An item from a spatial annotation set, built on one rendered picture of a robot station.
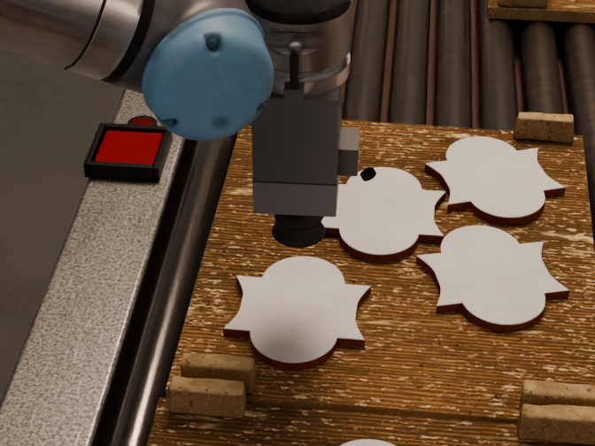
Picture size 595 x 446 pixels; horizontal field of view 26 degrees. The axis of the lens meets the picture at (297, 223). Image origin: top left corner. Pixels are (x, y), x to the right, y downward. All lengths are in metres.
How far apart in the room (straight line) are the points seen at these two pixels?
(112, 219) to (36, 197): 1.63
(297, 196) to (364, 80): 0.49
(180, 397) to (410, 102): 0.53
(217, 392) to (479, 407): 0.20
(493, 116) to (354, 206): 0.25
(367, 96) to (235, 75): 0.70
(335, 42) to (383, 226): 0.31
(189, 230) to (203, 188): 0.07
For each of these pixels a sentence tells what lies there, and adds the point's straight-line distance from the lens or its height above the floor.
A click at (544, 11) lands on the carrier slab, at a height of 0.93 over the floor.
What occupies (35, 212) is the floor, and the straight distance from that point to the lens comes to 2.82.
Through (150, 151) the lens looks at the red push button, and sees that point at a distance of 1.31.
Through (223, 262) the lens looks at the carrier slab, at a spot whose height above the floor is 0.94.
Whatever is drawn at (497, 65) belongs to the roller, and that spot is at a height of 0.92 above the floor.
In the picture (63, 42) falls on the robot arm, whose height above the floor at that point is 1.32.
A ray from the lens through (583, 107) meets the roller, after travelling 1.43.
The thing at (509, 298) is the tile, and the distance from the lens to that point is 1.11.
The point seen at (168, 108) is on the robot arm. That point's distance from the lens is 0.72.
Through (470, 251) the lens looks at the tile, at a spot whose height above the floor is 0.95.
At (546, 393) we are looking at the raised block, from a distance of 1.01.
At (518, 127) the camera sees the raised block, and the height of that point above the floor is 0.95.
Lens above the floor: 1.66
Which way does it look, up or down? 37 degrees down
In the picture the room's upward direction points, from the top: straight up
